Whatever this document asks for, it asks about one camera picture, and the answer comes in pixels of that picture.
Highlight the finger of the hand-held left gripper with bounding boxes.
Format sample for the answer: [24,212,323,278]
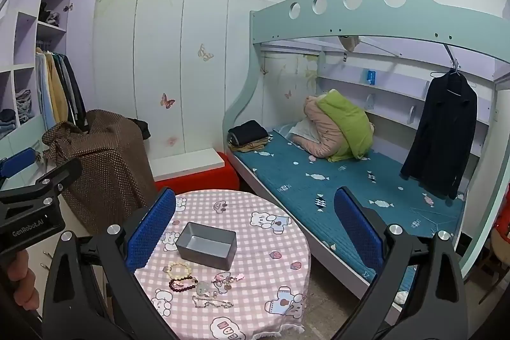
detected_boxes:
[0,158,83,205]
[0,148,36,178]

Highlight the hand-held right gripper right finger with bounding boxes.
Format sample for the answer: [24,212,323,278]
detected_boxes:
[334,186,469,340]

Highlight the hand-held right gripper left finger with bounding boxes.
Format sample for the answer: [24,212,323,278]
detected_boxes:
[42,186,178,340]

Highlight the cream bead bracelet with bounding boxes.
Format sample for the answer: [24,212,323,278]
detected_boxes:
[166,261,193,279]

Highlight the dark red bead bracelet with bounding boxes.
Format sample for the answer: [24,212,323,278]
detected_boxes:
[169,276,199,292]

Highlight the grey metal tin box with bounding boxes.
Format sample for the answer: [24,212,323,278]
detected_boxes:
[176,221,237,271]

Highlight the silver chain bracelet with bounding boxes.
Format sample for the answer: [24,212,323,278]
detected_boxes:
[192,294,236,310]

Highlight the person's left hand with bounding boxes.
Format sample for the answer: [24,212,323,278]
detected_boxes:
[7,248,41,321]

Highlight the folded blue jeans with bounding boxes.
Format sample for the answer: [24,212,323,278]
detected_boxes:
[0,109,17,139]

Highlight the brown dotted cloth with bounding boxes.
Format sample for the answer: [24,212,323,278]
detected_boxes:
[42,110,158,235]

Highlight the folded grey clothes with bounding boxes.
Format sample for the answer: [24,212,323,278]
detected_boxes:
[15,89,33,122]

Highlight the blue candy print bed sheet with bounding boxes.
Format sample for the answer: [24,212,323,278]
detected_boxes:
[235,123,467,287]

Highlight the red stool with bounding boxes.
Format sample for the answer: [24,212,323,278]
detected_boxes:
[153,152,240,197]

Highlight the hanging light blue garment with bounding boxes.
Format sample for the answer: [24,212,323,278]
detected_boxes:
[35,51,56,131]

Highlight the white board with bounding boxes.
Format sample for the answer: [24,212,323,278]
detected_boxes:
[149,149,227,182]

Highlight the hanging yellow garment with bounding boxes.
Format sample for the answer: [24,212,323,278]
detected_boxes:
[46,52,70,126]

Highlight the hanging dark garment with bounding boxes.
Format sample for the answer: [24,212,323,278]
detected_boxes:
[60,53,87,127]

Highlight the black cloth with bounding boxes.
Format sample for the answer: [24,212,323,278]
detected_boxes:
[127,118,151,140]

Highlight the round pink checkered table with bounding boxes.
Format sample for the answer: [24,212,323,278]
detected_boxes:
[133,189,312,340]

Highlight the pink quilt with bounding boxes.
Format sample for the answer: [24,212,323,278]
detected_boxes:
[289,96,348,161]

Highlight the white pillow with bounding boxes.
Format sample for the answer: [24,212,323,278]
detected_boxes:
[288,119,319,146]

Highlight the folded tan clothes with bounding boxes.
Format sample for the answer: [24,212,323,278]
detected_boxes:
[229,137,272,154]

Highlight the black hanging jacket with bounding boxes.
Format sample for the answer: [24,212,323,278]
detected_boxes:
[400,70,478,200]

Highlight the lilac open wardrobe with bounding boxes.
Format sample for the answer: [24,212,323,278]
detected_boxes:
[0,0,97,181]

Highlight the folded dark clothes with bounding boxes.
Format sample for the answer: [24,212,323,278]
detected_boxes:
[228,120,269,145]

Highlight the red bag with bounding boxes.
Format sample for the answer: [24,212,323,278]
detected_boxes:
[492,218,510,247]

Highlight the dark clothes pile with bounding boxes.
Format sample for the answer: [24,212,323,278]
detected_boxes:
[38,3,60,26]

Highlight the beige hanging cloth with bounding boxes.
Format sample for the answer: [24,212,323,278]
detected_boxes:
[339,35,361,54]

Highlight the teal and white bunk bed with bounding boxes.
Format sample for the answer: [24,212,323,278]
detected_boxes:
[222,0,510,315]

